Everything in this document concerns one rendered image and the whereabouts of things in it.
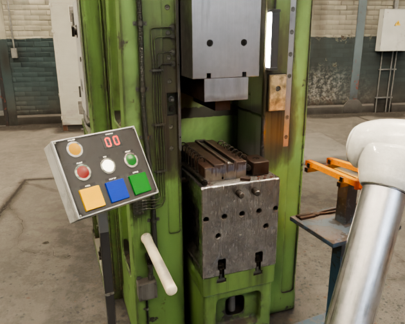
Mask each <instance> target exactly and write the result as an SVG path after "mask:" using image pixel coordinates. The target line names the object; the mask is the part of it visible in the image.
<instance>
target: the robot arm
mask: <svg viewBox="0 0 405 324"><path fill-rule="evenodd" d="M346 155H347V158H348V160H349V162H350V164H351V165H352V166H353V167H355V168H358V174H359V175H358V178H359V182H360V185H361V186H362V189H361V193H360V195H359V200H358V202H357V206H356V209H355V213H354V218H353V221H352V225H351V228H350V232H349V234H348V238H347V242H346V248H345V252H344V255H343V259H342V261H341V265H340V268H339V273H338V276H337V280H336V284H335V287H334V291H333V293H332V298H331V301H330V305H329V308H328V312H327V316H326V319H325V323H324V324H374V323H375V319H376V315H377V311H378V308H379V304H380V300H381V296H382V293H383V289H384V284H385V281H386V277H387V274H388V269H389V266H390V262H391V259H392V254H393V250H394V247H395V242H396V239H397V234H398V232H399V227H400V224H401V219H402V215H403V212H404V207H405V120H402V119H379V120H371V121H366V122H363V123H360V124H359V125H358V126H355V127H354V128H353V129H352V131H351V132H350V134H349V136H348V139H347V142H346Z"/></svg>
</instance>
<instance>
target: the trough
mask: <svg viewBox="0 0 405 324"><path fill-rule="evenodd" d="M199 142H200V143H202V144H203V145H205V146H206V147H208V148H209V149H210V150H212V151H213V152H214V153H216V154H217V155H219V156H220V157H221V158H223V159H225V160H226V161H227V162H228V161H229V162H231V163H228V165H230V164H234V162H235V161H234V160H232V159H231V158H230V157H228V156H227V155H225V154H224V153H222V152H221V151H219V150H218V149H216V148H215V147H213V146H212V145H210V144H209V143H207V142H206V141H204V140H200V141H199Z"/></svg>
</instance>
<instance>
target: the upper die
mask: <svg viewBox="0 0 405 324"><path fill-rule="evenodd" d="M180 86H181V92H182V93H184V94H187V95H189V96H192V97H194V98H196V99H198V100H201V101H203V102H218V101H228V100H247V99H248V77H244V76H243V77H235V78H206V79H191V78H187V77H185V76H181V75H180Z"/></svg>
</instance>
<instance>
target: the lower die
mask: <svg viewBox="0 0 405 324"><path fill-rule="evenodd" d="M200 140H204V141H206V142H207V143H209V144H210V145H212V146H213V147H215V148H216V149H218V150H219V151H221V152H222V153H224V154H225V155H227V156H228V157H230V158H231V159H232V160H234V161H235V162H234V164H230V165H228V162H227V161H226V160H225V159H223V158H221V157H220V156H219V155H217V154H216V153H214V152H213V151H212V150H210V149H209V148H208V147H206V146H205V145H203V144H202V143H200V142H199V141H200ZM186 144H187V145H189V147H192V148H193V149H194V150H195V151H197V152H198V154H200V155H201V156H203V157H204V158H205V162H204V159H203V158H202V159H200V158H199V160H198V171H199V173H200V174H201V175H202V176H203V177H204V178H205V179H206V180H207V182H212V181H222V180H227V179H236V178H240V177H241V176H246V161H245V160H244V159H242V158H239V156H236V155H235V154H234V153H231V151H230V150H229V151H228V150H227V148H224V147H223V146H221V145H220V144H217V142H216V141H214V140H205V139H197V140H195V142H188V143H186ZM186 147H187V146H184V147H183V157H184V159H185V148H186ZM188 150H189V149H188V148H187V149H186V161H187V162H188ZM192 152H193V150H192ZM192 152H191V150H190V151H189V163H190V165H191V161H190V154H191V153H192ZM195 154H196V153H195ZM195 154H194V153H193V154H192V167H194V156H195ZM200 155H199V156H200ZM199 156H198V157H199ZM198 157H197V156H195V169H196V171H197V158H198ZM222 177H223V178H224V179H222Z"/></svg>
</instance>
